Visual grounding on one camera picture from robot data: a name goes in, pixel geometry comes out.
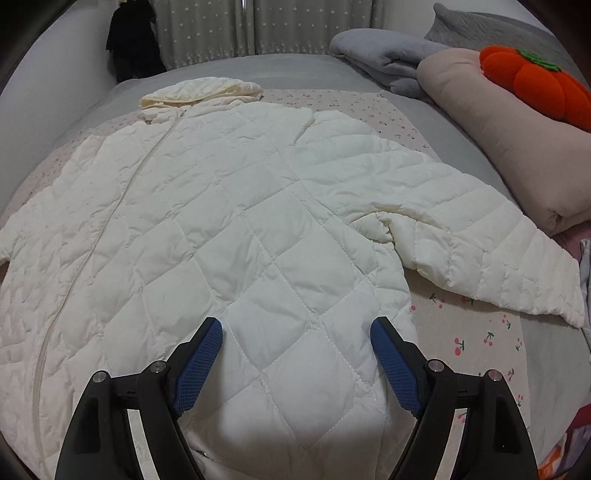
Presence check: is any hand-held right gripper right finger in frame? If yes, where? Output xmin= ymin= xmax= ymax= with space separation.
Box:
xmin=370 ymin=316 xmax=539 ymax=480

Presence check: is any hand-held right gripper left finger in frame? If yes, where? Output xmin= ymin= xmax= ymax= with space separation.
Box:
xmin=54 ymin=316 xmax=225 ymax=480

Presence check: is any white quilted jacket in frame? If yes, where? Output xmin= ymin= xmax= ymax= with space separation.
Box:
xmin=0 ymin=78 xmax=586 ymax=480

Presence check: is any cherry print bed cover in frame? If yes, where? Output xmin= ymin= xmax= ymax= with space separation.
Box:
xmin=0 ymin=87 xmax=529 ymax=462

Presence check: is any beige rolled quilt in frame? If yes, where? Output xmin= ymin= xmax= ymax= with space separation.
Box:
xmin=417 ymin=48 xmax=591 ymax=237

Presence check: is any grey bed sheet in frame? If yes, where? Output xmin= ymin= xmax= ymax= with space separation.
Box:
xmin=0 ymin=52 xmax=591 ymax=480

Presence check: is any grey folded blanket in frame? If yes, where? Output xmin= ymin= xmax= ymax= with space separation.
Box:
xmin=329 ymin=28 xmax=455 ymax=99

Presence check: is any orange pumpkin plush pillow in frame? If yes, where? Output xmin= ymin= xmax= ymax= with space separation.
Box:
xmin=479 ymin=45 xmax=591 ymax=132

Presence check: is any black hanging garment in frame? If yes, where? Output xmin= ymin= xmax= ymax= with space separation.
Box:
xmin=105 ymin=0 xmax=168 ymax=84

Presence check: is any grey quilted pillow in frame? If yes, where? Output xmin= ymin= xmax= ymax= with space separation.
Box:
xmin=424 ymin=2 xmax=561 ymax=52

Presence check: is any grey star print curtain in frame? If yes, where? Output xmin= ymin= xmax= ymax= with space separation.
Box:
xmin=151 ymin=0 xmax=385 ymax=71

